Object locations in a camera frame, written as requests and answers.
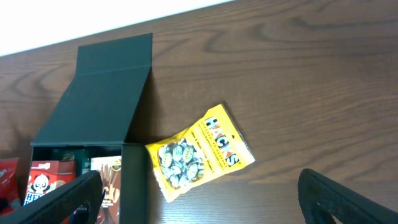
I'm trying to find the red Hello Panda box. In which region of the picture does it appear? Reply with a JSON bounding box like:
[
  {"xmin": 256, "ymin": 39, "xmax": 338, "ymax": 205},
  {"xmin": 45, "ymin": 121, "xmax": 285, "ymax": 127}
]
[{"xmin": 23, "ymin": 161, "xmax": 76, "ymax": 206}]

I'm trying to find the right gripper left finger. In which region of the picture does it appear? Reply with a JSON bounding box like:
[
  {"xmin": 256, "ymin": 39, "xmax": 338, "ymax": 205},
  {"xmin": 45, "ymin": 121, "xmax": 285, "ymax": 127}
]
[{"xmin": 1, "ymin": 170, "xmax": 103, "ymax": 224}]

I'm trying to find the yellow Hacks candy bag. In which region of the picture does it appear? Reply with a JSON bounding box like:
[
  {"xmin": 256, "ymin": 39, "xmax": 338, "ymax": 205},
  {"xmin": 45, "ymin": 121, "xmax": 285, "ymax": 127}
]
[{"xmin": 146, "ymin": 104, "xmax": 255, "ymax": 203}]

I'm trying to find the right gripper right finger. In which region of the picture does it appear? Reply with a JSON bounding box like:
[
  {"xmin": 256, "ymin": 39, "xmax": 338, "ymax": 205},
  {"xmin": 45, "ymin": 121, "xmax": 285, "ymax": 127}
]
[{"xmin": 297, "ymin": 169, "xmax": 397, "ymax": 224}]

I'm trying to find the dark green box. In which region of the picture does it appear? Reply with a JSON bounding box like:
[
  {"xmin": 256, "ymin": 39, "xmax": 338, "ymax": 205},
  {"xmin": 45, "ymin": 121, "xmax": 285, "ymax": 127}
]
[{"xmin": 32, "ymin": 34, "xmax": 152, "ymax": 223}]

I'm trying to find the red Hacks candy bag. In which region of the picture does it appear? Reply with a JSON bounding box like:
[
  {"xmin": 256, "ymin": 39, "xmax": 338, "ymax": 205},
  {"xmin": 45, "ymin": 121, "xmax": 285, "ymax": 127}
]
[{"xmin": 0, "ymin": 157, "xmax": 21, "ymax": 215}]

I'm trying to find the teal Chunkies cookie box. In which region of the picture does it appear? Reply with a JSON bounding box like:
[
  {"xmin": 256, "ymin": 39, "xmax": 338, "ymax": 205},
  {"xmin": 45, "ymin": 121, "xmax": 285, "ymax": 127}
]
[{"xmin": 51, "ymin": 148, "xmax": 91, "ymax": 177}]

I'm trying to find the Pocky chocolate stick box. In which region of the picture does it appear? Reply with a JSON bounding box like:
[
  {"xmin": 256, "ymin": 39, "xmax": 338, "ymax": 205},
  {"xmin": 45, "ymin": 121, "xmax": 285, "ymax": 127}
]
[{"xmin": 91, "ymin": 156, "xmax": 122, "ymax": 224}]

